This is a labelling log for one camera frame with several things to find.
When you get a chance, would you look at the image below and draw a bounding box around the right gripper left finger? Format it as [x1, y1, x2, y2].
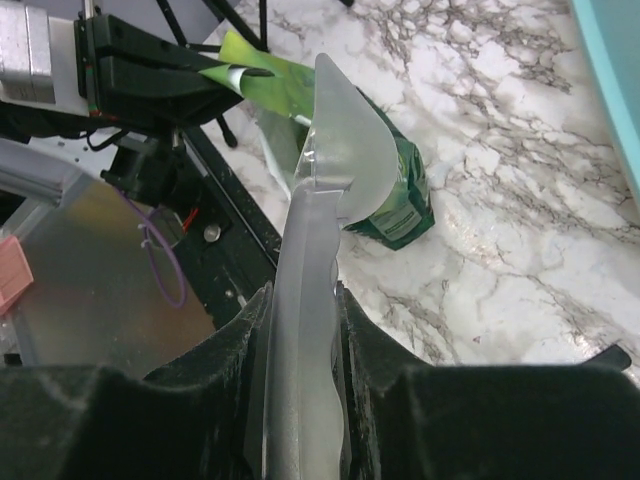
[1, 286, 273, 479]

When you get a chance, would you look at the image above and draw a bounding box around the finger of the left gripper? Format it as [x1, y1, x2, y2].
[79, 56, 241, 131]
[74, 13, 276, 81]

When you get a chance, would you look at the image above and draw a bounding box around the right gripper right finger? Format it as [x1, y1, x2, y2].
[337, 288, 639, 479]

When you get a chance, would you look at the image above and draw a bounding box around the green litter bag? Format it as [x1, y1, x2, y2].
[201, 31, 435, 250]

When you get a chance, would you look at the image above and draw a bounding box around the clear plastic scoop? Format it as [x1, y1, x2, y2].
[259, 52, 399, 480]

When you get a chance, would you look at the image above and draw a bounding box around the teal white litter box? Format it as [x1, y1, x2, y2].
[571, 0, 639, 199]

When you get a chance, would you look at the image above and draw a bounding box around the pink plastic block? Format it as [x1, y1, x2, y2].
[0, 235, 34, 315]

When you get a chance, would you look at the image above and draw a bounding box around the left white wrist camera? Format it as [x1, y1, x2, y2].
[1, 1, 89, 117]

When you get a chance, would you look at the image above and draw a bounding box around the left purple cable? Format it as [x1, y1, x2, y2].
[119, 189, 189, 309]

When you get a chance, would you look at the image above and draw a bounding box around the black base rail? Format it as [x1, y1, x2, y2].
[99, 127, 281, 331]

